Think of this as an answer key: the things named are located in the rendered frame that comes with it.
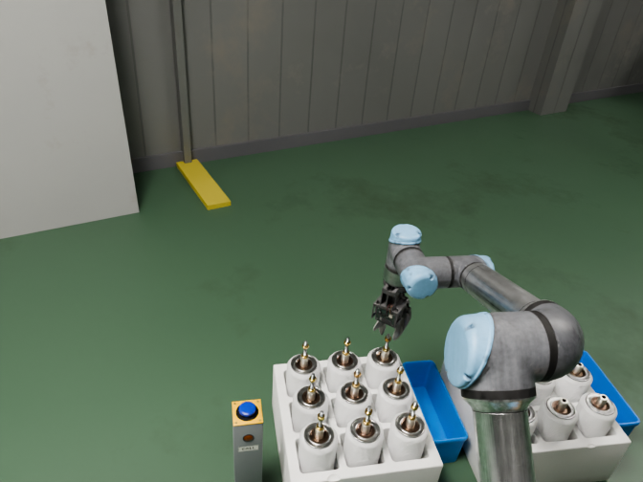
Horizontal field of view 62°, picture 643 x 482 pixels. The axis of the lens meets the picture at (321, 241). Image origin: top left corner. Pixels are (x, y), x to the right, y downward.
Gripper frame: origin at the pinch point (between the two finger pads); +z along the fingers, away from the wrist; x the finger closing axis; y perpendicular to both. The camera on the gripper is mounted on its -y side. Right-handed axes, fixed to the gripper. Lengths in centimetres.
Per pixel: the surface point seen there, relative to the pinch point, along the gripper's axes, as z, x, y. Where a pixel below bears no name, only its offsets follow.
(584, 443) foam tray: 17, 56, -10
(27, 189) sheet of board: 15, -171, -2
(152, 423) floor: 35, -53, 42
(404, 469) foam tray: 16.6, 18.8, 25.3
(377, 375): 12.4, 0.6, 5.3
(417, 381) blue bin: 31.3, 6.9, -17.1
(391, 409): 12.5, 9.3, 13.9
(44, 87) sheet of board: -26, -169, -18
